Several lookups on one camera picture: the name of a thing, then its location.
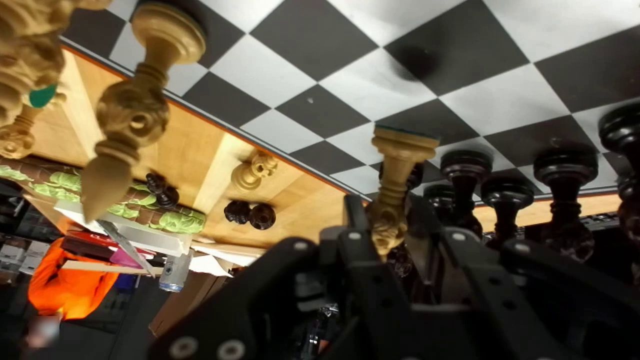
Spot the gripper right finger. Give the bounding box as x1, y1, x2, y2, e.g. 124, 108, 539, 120
404, 194, 640, 360

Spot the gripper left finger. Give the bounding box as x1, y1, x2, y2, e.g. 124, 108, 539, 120
149, 194, 418, 360

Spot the white paper sheet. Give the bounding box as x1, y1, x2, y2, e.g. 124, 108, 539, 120
189, 242, 262, 279

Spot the cardboard box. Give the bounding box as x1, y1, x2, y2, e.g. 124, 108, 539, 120
149, 272, 232, 337

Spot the clear plastic bottle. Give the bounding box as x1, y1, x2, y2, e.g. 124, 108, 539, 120
158, 249, 194, 294

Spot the brown cloth with green leaves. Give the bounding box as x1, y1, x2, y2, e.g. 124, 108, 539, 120
0, 157, 207, 235

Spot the stack of books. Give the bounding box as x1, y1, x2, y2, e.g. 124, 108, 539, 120
59, 229, 167, 267

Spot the person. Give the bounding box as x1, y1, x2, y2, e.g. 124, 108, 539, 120
21, 237, 121, 351

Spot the light wooden bishop chess piece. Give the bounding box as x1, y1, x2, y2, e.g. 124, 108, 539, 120
80, 0, 207, 224

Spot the black and white chess board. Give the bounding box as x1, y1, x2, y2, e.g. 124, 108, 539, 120
60, 0, 640, 202

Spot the large light carved chess piece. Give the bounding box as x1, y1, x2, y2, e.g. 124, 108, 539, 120
0, 0, 114, 127

